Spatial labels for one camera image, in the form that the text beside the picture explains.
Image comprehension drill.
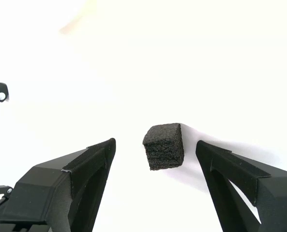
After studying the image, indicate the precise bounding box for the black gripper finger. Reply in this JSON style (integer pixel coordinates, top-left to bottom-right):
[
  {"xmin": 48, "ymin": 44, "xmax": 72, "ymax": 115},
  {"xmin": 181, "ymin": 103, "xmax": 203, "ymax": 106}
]
[
  {"xmin": 196, "ymin": 140, "xmax": 287, "ymax": 232},
  {"xmin": 0, "ymin": 138, "xmax": 117, "ymax": 232}
]

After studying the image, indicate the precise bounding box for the black foam cube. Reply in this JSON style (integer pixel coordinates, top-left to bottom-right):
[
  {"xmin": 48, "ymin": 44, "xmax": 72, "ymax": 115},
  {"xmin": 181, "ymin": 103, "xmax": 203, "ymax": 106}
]
[{"xmin": 142, "ymin": 123, "xmax": 184, "ymax": 171}]

